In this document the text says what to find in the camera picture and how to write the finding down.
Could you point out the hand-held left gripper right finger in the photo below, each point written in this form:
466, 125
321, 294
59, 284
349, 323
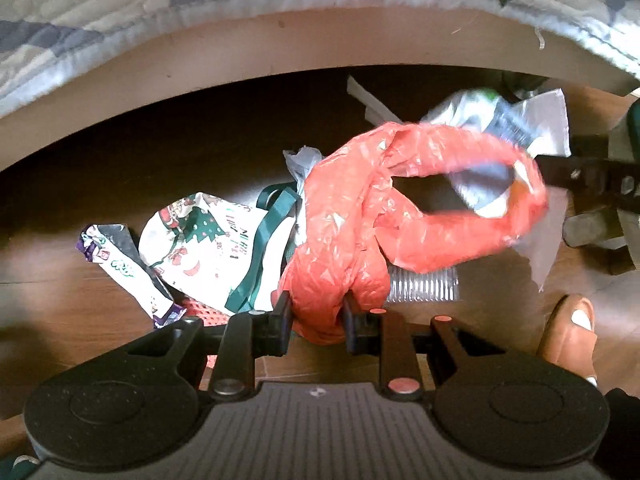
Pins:
351, 322

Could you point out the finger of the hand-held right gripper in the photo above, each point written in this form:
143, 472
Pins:
595, 177

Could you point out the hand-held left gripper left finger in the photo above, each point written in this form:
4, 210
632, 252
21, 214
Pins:
281, 321

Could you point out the clear ribbed plastic tray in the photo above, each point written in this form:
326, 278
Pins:
422, 285

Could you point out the red plastic bag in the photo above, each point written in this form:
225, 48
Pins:
345, 220

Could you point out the silver foil wrapper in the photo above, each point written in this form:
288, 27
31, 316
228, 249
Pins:
500, 125

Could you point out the white printed tote bag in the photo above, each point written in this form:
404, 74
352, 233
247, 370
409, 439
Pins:
200, 240

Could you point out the red foam net sleeve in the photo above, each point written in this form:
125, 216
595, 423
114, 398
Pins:
202, 312

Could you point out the translucent plastic scrap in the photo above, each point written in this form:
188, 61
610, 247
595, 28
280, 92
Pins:
542, 240

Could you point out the grey plastic bag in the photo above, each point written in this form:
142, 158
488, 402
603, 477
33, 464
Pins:
302, 162

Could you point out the orange slipper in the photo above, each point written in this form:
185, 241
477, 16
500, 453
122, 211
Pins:
565, 340

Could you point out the purple and white snack wrapper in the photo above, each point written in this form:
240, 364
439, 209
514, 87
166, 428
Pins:
125, 265

